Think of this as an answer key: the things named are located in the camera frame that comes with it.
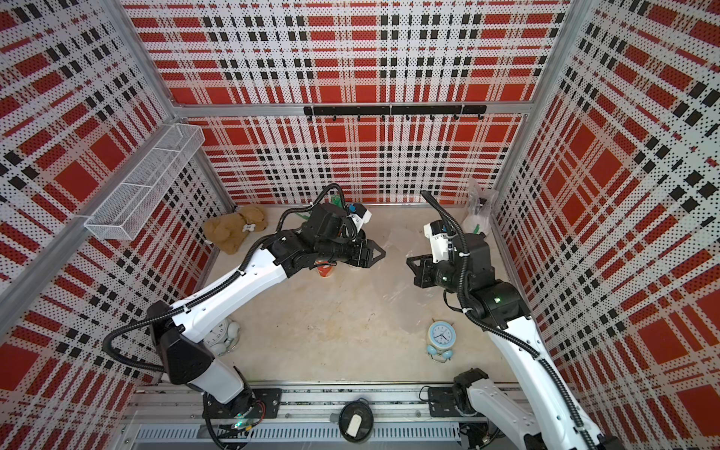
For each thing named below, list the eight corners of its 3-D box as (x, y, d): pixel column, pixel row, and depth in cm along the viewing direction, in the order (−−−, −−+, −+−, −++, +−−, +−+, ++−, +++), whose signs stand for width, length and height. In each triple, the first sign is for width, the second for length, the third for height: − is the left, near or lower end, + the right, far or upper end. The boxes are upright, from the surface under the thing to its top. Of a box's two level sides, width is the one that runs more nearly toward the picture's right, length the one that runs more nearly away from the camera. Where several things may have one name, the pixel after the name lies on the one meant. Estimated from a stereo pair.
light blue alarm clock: (424, 358, 82) (426, 354, 79) (429, 321, 89) (431, 317, 86) (451, 365, 81) (454, 361, 78) (454, 327, 88) (457, 322, 85)
